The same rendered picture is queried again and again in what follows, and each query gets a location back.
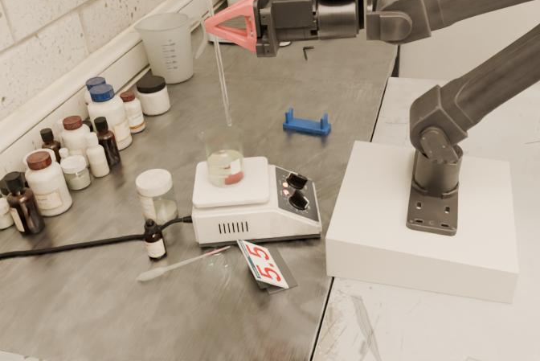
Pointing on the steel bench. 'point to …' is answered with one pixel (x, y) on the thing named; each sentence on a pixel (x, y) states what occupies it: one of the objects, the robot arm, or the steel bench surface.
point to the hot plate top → (259, 194)
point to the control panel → (292, 194)
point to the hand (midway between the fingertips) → (211, 25)
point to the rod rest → (307, 124)
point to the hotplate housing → (251, 221)
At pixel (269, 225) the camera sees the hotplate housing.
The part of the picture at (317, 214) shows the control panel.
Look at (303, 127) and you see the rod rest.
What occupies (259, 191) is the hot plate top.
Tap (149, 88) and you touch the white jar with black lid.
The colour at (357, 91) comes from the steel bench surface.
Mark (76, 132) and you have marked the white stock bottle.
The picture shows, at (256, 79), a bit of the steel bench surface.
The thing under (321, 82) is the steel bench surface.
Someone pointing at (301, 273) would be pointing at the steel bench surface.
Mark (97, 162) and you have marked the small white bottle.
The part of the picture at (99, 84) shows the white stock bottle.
